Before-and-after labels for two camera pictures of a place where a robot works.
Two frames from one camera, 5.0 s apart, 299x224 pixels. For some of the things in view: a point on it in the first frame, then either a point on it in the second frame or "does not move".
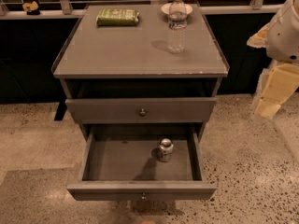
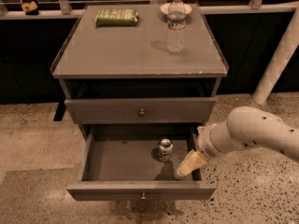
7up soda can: [165, 149] does not move
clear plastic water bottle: [177, 25] does not move
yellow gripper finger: [260, 38] → [213, 139]
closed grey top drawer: [142, 110] does not move
